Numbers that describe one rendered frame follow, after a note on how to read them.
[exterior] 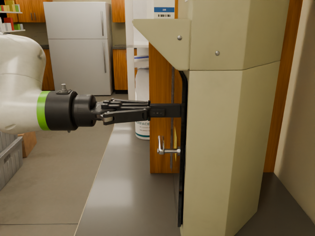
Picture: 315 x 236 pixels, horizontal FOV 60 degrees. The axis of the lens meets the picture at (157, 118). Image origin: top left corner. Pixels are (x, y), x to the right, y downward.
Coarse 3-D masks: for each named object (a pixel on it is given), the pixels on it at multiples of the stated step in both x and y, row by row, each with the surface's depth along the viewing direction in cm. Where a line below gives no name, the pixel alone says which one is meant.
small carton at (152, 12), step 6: (150, 0) 60; (156, 0) 58; (162, 0) 59; (168, 0) 59; (174, 0) 60; (150, 6) 60; (156, 6) 59; (162, 6) 59; (168, 6) 60; (174, 6) 60; (150, 12) 61; (156, 12) 59; (162, 12) 60; (168, 12) 60; (150, 18) 61; (156, 18) 60; (162, 18) 60; (168, 18) 61
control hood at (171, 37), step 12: (144, 24) 52; (156, 24) 52; (168, 24) 52; (180, 24) 52; (144, 36) 53; (156, 36) 53; (168, 36) 53; (180, 36) 53; (156, 48) 54; (168, 48) 54; (180, 48) 54; (168, 60) 55; (180, 60) 55
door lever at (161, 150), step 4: (160, 136) 74; (160, 140) 72; (160, 144) 69; (164, 144) 70; (160, 148) 67; (164, 148) 67; (168, 148) 68; (172, 148) 68; (176, 148) 68; (160, 152) 67; (164, 152) 67; (168, 152) 67; (172, 152) 67; (176, 152) 67
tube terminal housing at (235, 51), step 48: (192, 0) 51; (240, 0) 51; (288, 0) 64; (192, 48) 54; (240, 48) 54; (192, 96) 58; (240, 96) 58; (192, 144) 61; (240, 144) 64; (192, 192) 66; (240, 192) 71
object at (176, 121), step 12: (180, 72) 65; (180, 84) 61; (180, 96) 61; (180, 108) 61; (180, 120) 61; (180, 132) 61; (180, 144) 62; (180, 156) 63; (180, 168) 64; (180, 180) 66; (180, 192) 67; (180, 204) 68; (180, 216) 69
